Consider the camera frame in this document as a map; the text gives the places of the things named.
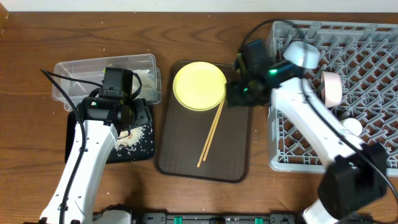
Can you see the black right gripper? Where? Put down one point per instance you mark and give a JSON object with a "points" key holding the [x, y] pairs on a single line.
{"points": [[234, 96]]}

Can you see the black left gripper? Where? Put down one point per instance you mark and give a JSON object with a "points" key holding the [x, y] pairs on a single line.
{"points": [[135, 103]]}

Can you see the pile of rice grains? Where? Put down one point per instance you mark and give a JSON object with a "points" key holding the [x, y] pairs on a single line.
{"points": [[130, 139]]}

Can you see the yellow plate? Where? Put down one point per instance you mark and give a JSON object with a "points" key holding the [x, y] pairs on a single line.
{"points": [[199, 86]]}

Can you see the light blue bowl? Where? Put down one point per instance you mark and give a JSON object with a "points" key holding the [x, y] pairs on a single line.
{"points": [[302, 54]]}

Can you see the white bowl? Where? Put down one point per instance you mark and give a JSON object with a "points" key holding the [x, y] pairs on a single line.
{"points": [[331, 89]]}

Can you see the pale green cup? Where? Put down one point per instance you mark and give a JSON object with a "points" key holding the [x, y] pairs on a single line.
{"points": [[352, 125]]}

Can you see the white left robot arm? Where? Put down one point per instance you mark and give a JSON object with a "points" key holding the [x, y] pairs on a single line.
{"points": [[74, 198]]}

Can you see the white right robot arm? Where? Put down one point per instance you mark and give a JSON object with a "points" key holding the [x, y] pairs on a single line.
{"points": [[355, 172]]}

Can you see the black waste tray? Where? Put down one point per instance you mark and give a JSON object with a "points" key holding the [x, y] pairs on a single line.
{"points": [[140, 149]]}

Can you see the clear plastic waste bin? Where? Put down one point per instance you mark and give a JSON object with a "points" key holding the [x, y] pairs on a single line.
{"points": [[83, 74]]}

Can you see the grey plastic dishwasher rack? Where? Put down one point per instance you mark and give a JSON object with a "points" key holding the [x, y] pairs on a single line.
{"points": [[365, 57]]}

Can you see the dark brown serving tray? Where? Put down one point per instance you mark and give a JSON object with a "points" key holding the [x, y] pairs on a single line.
{"points": [[183, 136]]}

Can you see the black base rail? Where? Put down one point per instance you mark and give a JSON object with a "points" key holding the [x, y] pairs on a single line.
{"points": [[217, 218]]}

